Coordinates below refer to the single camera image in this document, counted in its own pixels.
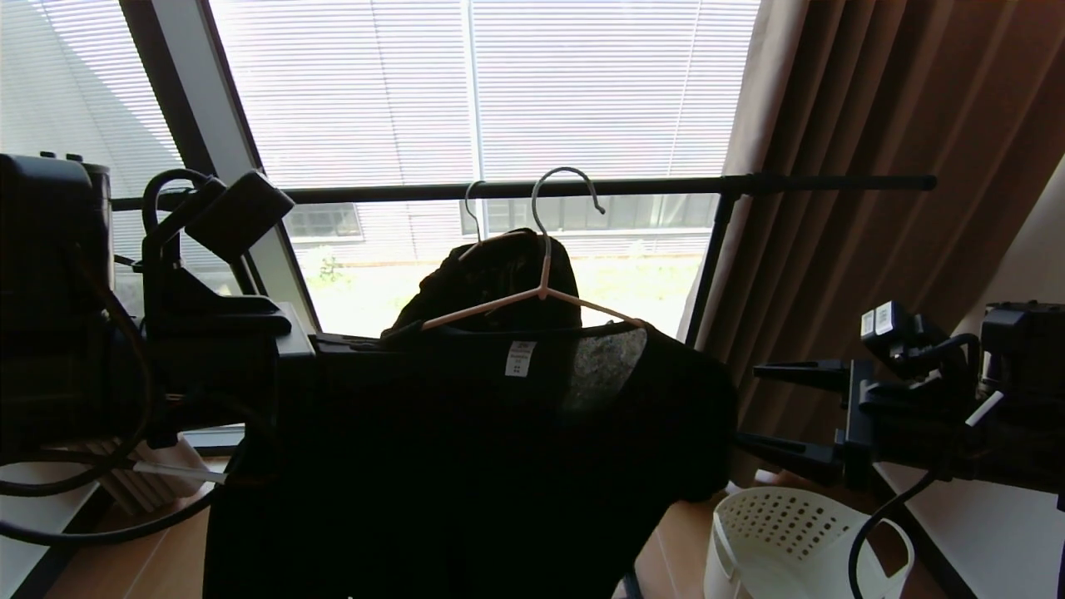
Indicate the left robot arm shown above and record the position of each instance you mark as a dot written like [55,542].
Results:
[50,291]

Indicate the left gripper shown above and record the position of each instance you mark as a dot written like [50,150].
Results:
[233,366]

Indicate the black garment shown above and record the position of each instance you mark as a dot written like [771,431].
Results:
[499,279]
[458,474]

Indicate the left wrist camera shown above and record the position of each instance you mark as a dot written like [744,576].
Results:
[225,216]

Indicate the pink clothes hanger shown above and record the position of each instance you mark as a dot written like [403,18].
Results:
[468,204]
[545,249]

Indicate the window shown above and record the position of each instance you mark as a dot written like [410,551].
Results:
[374,83]

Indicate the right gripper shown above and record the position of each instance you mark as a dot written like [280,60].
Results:
[907,433]

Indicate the white laundry basket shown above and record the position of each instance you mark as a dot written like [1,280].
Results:
[790,541]

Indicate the black clothes rack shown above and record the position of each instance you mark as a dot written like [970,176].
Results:
[649,185]

